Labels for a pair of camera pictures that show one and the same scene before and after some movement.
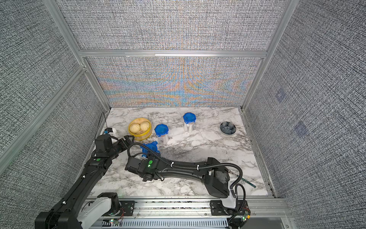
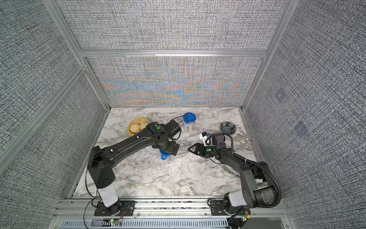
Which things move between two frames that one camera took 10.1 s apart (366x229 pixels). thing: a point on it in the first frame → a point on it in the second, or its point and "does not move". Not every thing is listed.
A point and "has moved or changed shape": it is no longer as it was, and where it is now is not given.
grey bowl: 228,128 does not move
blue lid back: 189,117 does not move
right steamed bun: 144,126 does not move
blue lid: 153,145 has moved or changed shape
